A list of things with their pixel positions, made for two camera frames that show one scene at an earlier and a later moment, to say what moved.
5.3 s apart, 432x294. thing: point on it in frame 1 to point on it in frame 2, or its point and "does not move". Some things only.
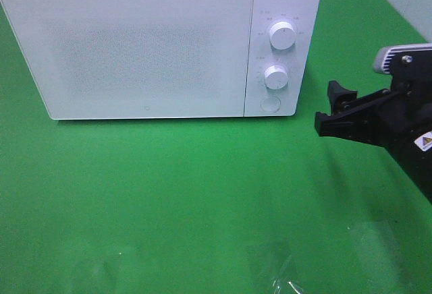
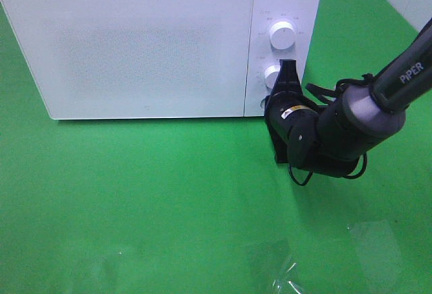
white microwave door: x=136 y=52 does not move
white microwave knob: x=276 y=77 does not move
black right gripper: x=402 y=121 to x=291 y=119
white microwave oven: x=105 y=44 does not move
